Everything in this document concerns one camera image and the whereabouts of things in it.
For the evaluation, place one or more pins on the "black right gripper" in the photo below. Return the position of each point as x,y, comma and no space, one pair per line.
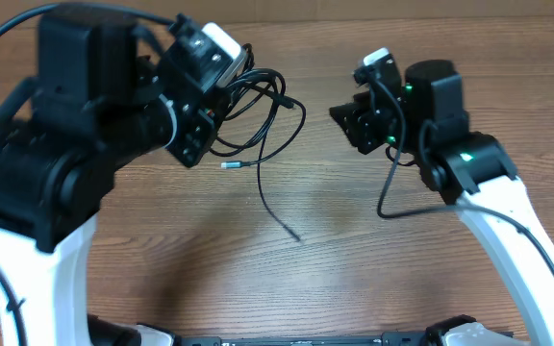
360,126

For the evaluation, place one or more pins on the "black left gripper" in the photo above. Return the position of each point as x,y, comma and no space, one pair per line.
199,132

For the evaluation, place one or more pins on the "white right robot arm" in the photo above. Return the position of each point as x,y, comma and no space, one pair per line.
421,112

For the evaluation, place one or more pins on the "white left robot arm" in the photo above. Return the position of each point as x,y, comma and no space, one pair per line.
105,93

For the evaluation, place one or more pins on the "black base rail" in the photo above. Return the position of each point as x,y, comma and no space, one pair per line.
458,330

